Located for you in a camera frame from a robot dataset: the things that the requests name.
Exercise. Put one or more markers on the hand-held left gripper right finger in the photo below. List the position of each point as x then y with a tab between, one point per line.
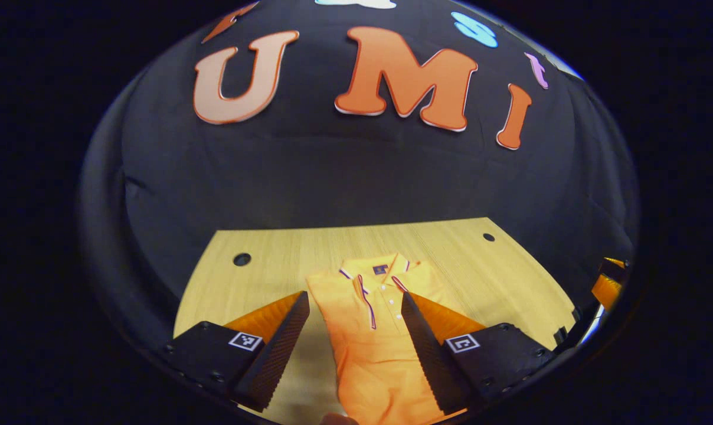
427	348

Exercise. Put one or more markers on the orange T-shirt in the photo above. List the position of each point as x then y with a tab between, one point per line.
368	354

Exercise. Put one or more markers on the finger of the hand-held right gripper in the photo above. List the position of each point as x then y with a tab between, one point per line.
605	286

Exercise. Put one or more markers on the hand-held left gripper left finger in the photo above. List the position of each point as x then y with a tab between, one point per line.
283	348

